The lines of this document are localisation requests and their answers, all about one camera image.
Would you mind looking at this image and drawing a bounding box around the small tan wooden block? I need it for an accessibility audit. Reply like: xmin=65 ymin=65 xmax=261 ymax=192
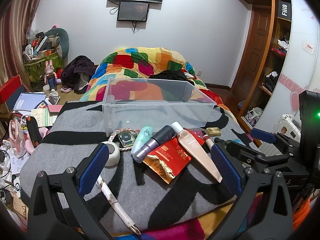
xmin=205 ymin=127 xmax=221 ymax=137

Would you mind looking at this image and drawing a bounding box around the white floral pen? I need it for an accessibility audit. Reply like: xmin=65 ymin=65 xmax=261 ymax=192
xmin=97 ymin=176 xmax=141 ymax=235

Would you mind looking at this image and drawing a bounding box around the beige cosmetic tube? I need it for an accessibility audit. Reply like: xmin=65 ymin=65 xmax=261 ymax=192
xmin=170 ymin=121 xmax=222 ymax=183

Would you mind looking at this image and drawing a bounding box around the purple black tube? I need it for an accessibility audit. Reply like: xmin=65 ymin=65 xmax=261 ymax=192
xmin=132 ymin=125 xmax=175 ymax=163

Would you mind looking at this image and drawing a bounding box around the green patterned small box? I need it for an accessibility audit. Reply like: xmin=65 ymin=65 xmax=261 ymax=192
xmin=117 ymin=131 xmax=136 ymax=147

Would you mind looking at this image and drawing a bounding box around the red gold packet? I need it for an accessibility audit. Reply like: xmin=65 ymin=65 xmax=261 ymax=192
xmin=143 ymin=137 xmax=191 ymax=184

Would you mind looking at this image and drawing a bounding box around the braided pink rope ring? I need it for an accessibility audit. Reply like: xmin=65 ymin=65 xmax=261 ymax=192
xmin=107 ymin=127 xmax=141 ymax=151

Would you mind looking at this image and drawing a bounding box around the mint green bottle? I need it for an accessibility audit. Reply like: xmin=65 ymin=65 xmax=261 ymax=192
xmin=131 ymin=126 xmax=153 ymax=154

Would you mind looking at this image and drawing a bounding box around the red white lip stick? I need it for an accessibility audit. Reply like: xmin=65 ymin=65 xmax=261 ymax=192
xmin=203 ymin=134 xmax=214 ymax=152

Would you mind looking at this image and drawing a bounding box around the white suitcase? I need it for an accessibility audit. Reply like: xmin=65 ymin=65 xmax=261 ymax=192
xmin=272 ymin=114 xmax=301 ymax=142

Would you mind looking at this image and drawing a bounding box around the wooden door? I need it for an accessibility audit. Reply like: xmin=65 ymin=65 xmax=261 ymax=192
xmin=231 ymin=6 xmax=271 ymax=101

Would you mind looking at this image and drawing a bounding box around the black orange tool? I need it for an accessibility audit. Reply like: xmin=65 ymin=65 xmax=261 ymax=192
xmin=26 ymin=116 xmax=42 ymax=147

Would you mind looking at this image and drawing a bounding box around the pink hand model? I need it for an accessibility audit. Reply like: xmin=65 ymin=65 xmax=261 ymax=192
xmin=9 ymin=119 xmax=27 ymax=158

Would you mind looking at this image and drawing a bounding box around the grey black blanket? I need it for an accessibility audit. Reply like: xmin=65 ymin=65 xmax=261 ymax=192
xmin=20 ymin=101 xmax=235 ymax=230

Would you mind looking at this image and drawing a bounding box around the black garment on bed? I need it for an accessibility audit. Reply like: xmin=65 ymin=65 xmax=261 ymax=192
xmin=149 ymin=70 xmax=195 ymax=86

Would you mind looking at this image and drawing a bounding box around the blue booklet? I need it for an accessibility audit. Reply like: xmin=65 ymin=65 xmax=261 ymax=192
xmin=14 ymin=93 xmax=46 ymax=111

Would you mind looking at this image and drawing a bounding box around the red box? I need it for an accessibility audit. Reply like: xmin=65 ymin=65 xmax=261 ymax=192
xmin=0 ymin=75 xmax=22 ymax=103

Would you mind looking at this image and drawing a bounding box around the clear plastic storage bin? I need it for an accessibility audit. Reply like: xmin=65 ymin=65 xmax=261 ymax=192
xmin=102 ymin=77 xmax=216 ymax=135

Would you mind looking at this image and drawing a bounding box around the pink rabbit figurine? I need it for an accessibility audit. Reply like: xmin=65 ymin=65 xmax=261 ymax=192
xmin=44 ymin=60 xmax=57 ymax=90

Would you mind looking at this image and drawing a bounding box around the dark purple clothes pile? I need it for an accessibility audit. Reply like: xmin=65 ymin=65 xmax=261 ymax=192
xmin=61 ymin=55 xmax=97 ymax=94

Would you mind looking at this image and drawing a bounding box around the green storage basket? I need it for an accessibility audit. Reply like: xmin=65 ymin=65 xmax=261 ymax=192
xmin=24 ymin=52 xmax=64 ymax=82

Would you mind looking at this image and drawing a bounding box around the wooden shelf unit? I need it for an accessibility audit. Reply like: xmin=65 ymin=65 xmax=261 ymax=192
xmin=236 ymin=0 xmax=292 ymax=132

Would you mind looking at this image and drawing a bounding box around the colourful patchwork duvet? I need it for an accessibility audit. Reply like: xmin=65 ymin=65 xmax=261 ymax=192
xmin=80 ymin=47 xmax=236 ymax=120

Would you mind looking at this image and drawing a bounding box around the grey neck pillow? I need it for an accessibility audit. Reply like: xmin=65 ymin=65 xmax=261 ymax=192
xmin=45 ymin=28 xmax=69 ymax=59

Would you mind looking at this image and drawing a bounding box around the striped curtain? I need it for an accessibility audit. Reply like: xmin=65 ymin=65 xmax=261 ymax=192
xmin=1 ymin=0 xmax=40 ymax=91

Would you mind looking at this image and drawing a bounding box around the small wall monitor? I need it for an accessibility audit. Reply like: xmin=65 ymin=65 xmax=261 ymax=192
xmin=117 ymin=2 xmax=149 ymax=22

